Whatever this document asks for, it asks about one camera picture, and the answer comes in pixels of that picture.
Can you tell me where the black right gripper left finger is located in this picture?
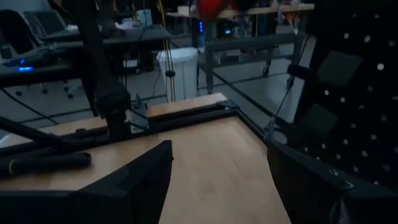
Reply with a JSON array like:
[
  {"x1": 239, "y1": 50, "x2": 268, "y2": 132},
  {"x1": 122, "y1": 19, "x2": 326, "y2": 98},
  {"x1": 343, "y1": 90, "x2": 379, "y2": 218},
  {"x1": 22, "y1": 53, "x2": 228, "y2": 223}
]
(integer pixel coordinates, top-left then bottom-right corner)
[{"x1": 71, "y1": 139, "x2": 174, "y2": 224}]

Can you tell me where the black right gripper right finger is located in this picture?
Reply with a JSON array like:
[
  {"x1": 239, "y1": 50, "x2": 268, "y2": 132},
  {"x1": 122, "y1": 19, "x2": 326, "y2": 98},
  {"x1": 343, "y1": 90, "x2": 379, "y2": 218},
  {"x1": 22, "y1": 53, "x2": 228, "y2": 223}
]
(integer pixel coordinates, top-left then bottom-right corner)
[{"x1": 266, "y1": 141, "x2": 354, "y2": 224}]

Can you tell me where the black pegboard stand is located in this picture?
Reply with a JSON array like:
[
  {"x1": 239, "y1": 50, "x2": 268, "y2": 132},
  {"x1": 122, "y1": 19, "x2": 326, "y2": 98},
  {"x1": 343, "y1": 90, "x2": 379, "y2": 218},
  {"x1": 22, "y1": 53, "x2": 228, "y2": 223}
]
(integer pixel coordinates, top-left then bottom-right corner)
[{"x1": 287, "y1": 0, "x2": 398, "y2": 192}]

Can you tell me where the black flashlight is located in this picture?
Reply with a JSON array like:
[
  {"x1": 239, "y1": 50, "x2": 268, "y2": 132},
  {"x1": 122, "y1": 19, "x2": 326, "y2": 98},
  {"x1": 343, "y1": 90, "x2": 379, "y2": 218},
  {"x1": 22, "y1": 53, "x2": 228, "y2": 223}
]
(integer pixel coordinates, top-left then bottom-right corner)
[{"x1": 0, "y1": 151, "x2": 93, "y2": 177}]

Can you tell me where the white waste bin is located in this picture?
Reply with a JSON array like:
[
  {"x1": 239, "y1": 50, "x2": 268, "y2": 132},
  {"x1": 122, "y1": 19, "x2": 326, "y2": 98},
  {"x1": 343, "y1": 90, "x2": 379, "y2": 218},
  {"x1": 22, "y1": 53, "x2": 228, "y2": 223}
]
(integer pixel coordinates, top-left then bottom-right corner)
[{"x1": 156, "y1": 47, "x2": 200, "y2": 102}]

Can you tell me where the black desk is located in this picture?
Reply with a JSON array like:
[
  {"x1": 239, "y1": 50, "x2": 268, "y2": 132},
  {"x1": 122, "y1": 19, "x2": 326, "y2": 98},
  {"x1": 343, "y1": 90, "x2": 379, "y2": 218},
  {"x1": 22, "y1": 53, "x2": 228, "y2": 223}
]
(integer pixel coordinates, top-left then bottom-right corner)
[{"x1": 0, "y1": 24, "x2": 173, "y2": 88}]

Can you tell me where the black computer tower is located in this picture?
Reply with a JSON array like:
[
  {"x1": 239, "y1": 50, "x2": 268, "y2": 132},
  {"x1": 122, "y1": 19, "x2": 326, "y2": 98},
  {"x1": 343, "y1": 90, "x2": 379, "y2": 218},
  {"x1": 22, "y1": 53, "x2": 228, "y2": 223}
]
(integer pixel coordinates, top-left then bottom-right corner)
[{"x1": 192, "y1": 18, "x2": 206, "y2": 49}]

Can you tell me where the grey laptop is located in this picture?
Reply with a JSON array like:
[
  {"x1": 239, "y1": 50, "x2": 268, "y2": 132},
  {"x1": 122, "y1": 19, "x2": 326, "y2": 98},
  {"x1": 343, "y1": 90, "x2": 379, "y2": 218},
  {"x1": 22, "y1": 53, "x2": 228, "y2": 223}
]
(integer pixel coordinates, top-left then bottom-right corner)
[{"x1": 23, "y1": 9, "x2": 80, "y2": 40}]

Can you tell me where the person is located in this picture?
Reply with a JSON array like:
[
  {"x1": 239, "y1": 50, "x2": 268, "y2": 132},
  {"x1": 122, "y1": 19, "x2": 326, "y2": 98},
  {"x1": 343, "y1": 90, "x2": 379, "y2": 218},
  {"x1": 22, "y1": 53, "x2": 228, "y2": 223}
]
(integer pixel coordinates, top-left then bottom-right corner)
[{"x1": 195, "y1": 0, "x2": 240, "y2": 22}]

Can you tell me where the grey metal bracket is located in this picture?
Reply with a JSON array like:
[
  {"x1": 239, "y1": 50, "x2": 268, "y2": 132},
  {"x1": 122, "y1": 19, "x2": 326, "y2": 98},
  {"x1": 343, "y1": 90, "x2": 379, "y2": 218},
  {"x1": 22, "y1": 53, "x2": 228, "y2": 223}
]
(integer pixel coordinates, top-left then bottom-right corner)
[{"x1": 128, "y1": 93, "x2": 150, "y2": 134}]

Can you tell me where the black aluminium table frame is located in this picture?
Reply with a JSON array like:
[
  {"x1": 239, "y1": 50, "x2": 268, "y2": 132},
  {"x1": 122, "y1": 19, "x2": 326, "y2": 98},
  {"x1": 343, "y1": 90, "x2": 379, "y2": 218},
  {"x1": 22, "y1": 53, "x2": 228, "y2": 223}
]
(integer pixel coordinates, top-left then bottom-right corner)
[{"x1": 0, "y1": 98, "x2": 290, "y2": 159}]

